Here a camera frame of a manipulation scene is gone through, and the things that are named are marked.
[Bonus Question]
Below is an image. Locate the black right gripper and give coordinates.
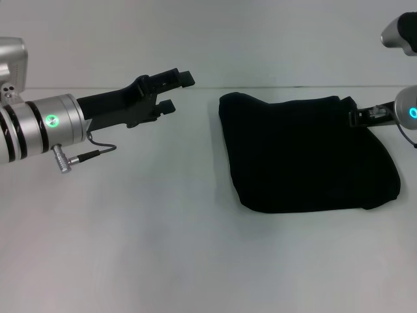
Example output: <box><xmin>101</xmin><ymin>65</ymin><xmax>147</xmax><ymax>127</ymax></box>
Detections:
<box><xmin>347</xmin><ymin>100</ymin><xmax>397</xmax><ymax>129</ymax></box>

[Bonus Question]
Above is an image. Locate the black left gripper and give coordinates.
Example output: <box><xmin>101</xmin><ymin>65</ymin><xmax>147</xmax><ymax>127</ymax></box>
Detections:
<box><xmin>75</xmin><ymin>67</ymin><xmax>197</xmax><ymax>129</ymax></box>

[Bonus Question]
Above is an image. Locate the black shirt with white print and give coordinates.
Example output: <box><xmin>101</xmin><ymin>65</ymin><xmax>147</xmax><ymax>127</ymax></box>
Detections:
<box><xmin>217</xmin><ymin>92</ymin><xmax>401</xmax><ymax>215</ymax></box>

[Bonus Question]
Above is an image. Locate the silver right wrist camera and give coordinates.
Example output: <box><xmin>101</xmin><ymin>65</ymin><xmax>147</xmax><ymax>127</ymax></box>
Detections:
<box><xmin>379</xmin><ymin>10</ymin><xmax>417</xmax><ymax>57</ymax></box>

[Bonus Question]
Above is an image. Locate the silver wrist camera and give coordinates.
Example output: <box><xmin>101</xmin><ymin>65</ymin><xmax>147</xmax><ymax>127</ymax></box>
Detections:
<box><xmin>0</xmin><ymin>36</ymin><xmax>28</xmax><ymax>108</ymax></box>
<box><xmin>379</xmin><ymin>10</ymin><xmax>417</xmax><ymax>57</ymax></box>

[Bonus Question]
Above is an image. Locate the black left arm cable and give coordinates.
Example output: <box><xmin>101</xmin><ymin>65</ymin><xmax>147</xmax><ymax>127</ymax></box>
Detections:
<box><xmin>51</xmin><ymin>131</ymin><xmax>118</xmax><ymax>176</ymax></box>

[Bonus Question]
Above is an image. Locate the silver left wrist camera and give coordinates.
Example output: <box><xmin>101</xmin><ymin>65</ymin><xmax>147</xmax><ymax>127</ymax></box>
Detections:
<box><xmin>0</xmin><ymin>36</ymin><xmax>28</xmax><ymax>108</ymax></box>

